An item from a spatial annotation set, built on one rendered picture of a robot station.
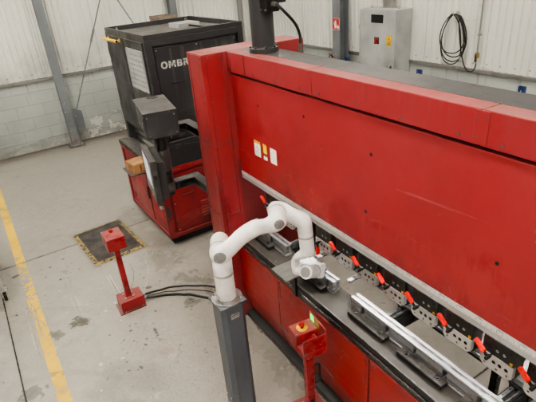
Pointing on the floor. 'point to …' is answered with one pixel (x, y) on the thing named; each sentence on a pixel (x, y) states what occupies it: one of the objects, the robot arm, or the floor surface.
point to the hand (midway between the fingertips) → (323, 269)
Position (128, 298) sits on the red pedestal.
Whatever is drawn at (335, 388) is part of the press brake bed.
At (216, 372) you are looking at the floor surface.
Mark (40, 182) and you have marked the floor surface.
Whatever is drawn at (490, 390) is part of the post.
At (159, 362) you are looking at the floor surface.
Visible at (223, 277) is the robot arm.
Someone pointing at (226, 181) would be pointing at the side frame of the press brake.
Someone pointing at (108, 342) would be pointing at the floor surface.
